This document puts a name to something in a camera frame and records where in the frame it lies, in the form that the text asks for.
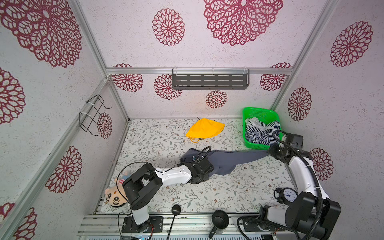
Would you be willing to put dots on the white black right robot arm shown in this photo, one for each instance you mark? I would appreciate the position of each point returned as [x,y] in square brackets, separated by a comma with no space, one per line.
[310,212]

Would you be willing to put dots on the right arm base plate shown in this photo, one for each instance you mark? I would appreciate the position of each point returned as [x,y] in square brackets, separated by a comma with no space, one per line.
[253,224]

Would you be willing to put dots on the striped tank top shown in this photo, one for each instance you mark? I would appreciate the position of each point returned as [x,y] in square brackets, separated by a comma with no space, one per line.
[260,133]

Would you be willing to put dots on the grey wall shelf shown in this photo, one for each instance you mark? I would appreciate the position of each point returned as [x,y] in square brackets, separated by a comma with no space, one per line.
[209,81]

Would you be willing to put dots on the black ladle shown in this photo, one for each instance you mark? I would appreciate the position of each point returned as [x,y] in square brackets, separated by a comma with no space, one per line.
[176,210]

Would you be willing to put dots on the grey blue tank top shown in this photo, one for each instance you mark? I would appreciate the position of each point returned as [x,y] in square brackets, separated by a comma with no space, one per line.
[224,162]

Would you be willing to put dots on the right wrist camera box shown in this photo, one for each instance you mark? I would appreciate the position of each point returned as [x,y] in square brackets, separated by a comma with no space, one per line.
[295,141]

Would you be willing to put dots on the yellow fabric hat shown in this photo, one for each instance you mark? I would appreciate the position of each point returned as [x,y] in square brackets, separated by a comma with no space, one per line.
[204,129]

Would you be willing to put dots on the round pressure gauge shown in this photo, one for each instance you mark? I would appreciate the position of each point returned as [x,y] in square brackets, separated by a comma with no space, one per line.
[285,195]

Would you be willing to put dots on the cartoon boy plush doll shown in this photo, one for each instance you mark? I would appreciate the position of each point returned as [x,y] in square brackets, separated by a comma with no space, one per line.
[115,195]

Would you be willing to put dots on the black wire wall rack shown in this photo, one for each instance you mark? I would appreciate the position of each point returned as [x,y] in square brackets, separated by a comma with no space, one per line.
[96,121]

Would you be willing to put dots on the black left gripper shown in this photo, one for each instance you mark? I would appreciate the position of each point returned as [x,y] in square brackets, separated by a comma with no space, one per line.
[206,177]

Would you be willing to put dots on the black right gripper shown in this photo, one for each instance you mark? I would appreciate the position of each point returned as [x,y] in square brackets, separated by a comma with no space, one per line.
[274,150]

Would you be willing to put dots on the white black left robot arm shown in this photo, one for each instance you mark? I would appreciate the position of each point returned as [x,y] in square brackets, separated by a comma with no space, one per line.
[144,184]

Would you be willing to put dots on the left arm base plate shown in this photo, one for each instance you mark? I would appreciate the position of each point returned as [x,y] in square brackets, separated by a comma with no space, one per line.
[152,225]

